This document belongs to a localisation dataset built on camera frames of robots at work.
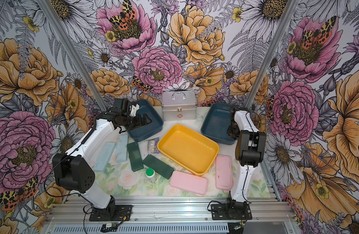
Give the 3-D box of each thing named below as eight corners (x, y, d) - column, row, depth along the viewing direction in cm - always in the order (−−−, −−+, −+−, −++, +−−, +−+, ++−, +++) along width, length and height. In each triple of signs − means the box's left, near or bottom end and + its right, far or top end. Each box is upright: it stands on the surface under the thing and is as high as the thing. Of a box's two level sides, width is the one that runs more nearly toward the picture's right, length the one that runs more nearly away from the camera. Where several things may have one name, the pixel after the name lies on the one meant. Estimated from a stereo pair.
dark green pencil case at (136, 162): (133, 172, 89) (132, 171, 88) (127, 145, 101) (126, 144, 100) (144, 168, 91) (143, 166, 90) (137, 142, 103) (137, 140, 101)
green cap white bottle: (148, 182, 86) (144, 176, 78) (149, 174, 89) (146, 167, 81) (156, 182, 86) (153, 176, 78) (157, 174, 89) (154, 167, 81)
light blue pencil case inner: (117, 162, 94) (115, 161, 92) (119, 137, 106) (118, 135, 104) (127, 161, 94) (126, 159, 92) (128, 136, 107) (127, 133, 105)
